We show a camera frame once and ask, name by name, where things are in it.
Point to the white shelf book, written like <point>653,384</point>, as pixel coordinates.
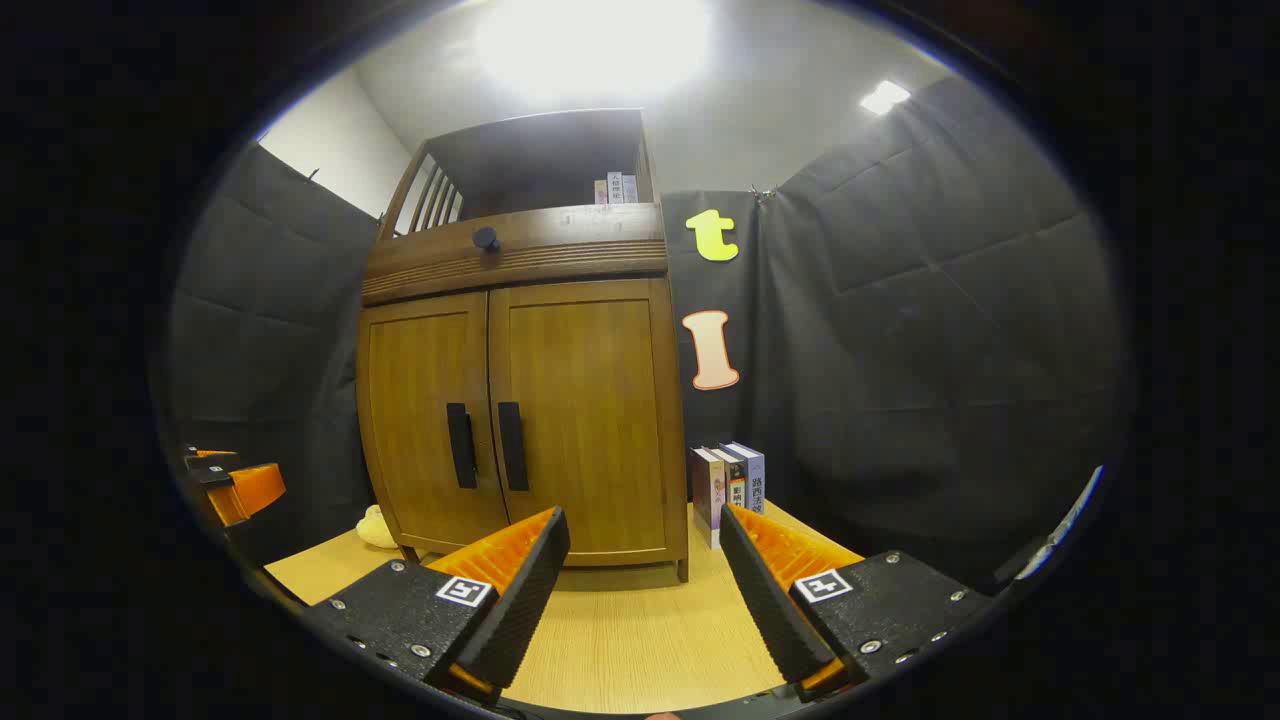
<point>615,189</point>

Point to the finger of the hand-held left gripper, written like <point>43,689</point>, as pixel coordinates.
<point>255,490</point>
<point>215,457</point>

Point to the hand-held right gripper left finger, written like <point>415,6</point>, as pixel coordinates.
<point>525,600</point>

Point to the black backdrop cloth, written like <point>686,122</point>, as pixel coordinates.
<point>950,350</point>

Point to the blue grey standing book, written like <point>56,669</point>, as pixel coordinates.
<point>755,480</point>

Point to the small ceiling light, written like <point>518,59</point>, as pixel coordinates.
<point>885,97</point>

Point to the grey shelf book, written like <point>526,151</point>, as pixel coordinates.
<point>630,189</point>

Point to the black round drawer knob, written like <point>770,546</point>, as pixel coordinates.
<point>486,239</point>

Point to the wooden double-door shoe cabinet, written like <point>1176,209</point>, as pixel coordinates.
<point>560,250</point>

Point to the wooden shoe cabinet door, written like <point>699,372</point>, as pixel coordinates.
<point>415,410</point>
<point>590,400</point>

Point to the large ceiling light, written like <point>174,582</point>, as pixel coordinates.
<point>590,45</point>

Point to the white pink standing book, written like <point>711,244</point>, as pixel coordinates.
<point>706,495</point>

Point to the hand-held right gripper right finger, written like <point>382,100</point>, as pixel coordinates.
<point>765,600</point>

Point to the yellow plush toy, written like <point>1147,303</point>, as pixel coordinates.
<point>376,528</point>

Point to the dark orange standing book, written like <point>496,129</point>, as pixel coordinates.
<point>736,488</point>

